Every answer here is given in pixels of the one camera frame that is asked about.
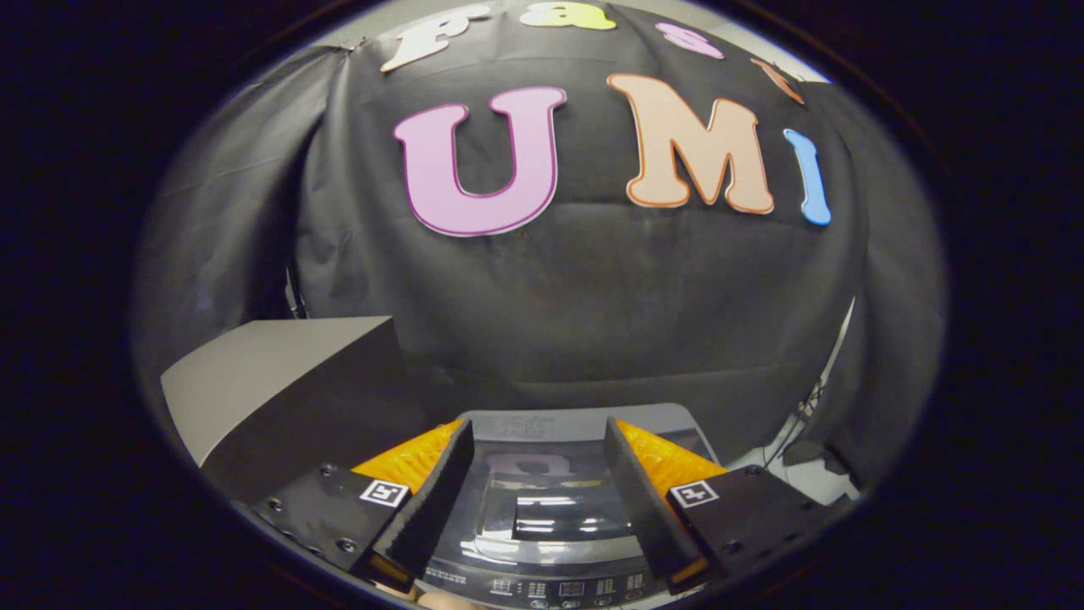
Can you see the beige and grey cabinet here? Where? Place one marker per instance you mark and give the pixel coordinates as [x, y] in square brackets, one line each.
[254, 364]

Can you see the dark washing machine lid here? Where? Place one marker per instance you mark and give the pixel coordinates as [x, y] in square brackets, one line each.
[550, 508]

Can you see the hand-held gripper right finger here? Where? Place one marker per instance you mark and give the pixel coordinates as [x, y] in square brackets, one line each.
[644, 508]

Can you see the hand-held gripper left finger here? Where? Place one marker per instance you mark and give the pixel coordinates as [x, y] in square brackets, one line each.
[440, 500]

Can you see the grey washing machine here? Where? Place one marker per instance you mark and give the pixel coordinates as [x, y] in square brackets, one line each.
[550, 589]

